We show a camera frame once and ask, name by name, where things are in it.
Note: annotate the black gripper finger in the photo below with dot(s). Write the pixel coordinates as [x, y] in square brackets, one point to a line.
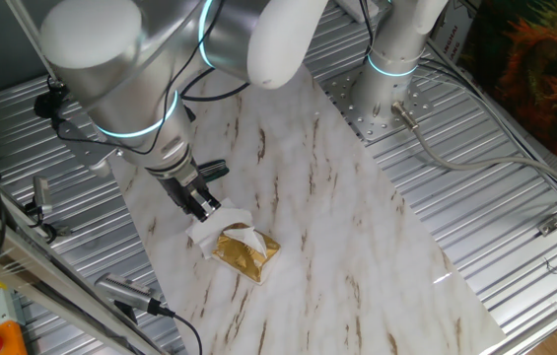
[196, 211]
[209, 202]

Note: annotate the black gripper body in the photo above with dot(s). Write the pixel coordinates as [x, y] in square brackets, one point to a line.
[179, 194]

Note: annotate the white napkin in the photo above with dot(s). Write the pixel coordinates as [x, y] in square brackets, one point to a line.
[201, 239]
[251, 239]
[231, 214]

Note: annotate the gold tissue pack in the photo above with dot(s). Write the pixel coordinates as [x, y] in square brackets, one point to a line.
[238, 259]

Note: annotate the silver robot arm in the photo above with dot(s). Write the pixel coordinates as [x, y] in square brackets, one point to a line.
[110, 74]

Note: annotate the green folding hex key set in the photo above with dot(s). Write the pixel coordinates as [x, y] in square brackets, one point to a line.
[216, 170]

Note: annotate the white marble pattern board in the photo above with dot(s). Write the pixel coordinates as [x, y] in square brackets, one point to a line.
[332, 222]

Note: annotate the aluminium pole with black foot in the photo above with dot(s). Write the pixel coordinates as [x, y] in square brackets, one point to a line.
[21, 22]

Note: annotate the cardboard box with red print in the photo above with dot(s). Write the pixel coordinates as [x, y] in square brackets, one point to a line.
[453, 29]

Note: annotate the colourful patterned cloth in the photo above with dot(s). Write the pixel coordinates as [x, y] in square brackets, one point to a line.
[544, 74]

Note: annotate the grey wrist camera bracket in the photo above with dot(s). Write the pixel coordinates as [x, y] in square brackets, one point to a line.
[86, 153]

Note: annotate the silver depth camera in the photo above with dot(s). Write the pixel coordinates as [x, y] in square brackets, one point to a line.
[41, 194]
[120, 290]

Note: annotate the metal camera foot bracket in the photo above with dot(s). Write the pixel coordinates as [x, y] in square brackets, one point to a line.
[61, 230]

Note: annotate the aluminium frame bar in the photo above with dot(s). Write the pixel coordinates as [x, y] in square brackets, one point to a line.
[36, 276]

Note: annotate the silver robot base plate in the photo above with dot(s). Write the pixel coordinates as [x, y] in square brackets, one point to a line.
[352, 116]

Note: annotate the small metal corner bracket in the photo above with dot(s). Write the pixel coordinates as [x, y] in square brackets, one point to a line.
[550, 226]

